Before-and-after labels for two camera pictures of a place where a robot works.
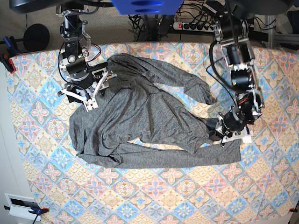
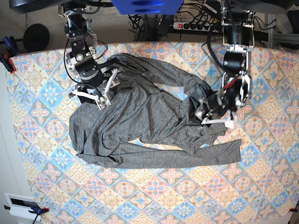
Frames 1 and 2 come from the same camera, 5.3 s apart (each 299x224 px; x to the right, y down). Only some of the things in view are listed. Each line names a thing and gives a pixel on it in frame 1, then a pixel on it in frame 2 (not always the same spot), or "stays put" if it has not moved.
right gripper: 231,126 -> 216,108
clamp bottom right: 292,210 stays put
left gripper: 86,80 -> 96,84
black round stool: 36,37 stays put
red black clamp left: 12,50 stays put
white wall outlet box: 19,206 stays put
